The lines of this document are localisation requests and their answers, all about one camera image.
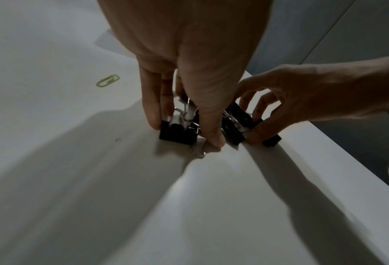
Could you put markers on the person's left hand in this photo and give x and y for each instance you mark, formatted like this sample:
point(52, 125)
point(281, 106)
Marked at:
point(188, 38)

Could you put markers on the person's right hand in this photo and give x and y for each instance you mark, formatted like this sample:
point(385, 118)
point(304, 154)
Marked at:
point(325, 90)

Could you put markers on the single yellow-green paper clip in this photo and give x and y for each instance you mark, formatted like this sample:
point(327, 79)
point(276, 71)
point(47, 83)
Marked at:
point(108, 80)

